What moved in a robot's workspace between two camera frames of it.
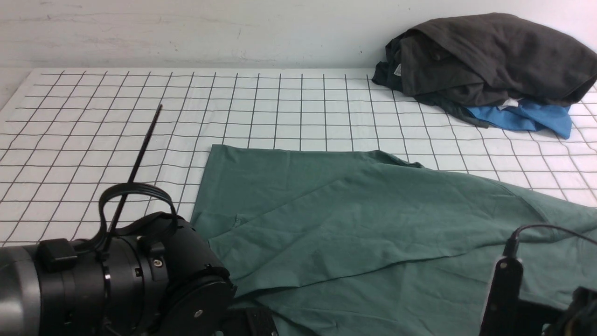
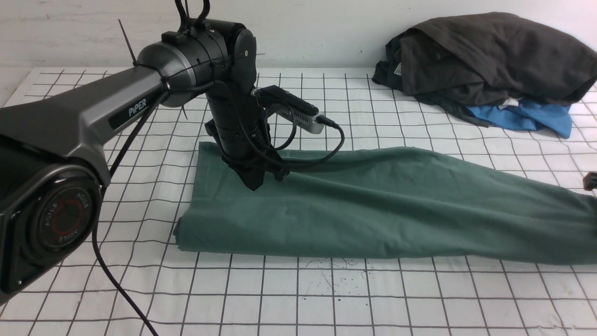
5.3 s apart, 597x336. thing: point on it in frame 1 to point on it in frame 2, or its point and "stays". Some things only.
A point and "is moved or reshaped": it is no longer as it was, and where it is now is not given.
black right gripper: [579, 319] to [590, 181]
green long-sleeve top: [350, 242] is moved or reshaped
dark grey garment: [456, 62] stays
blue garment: [530, 115] stays
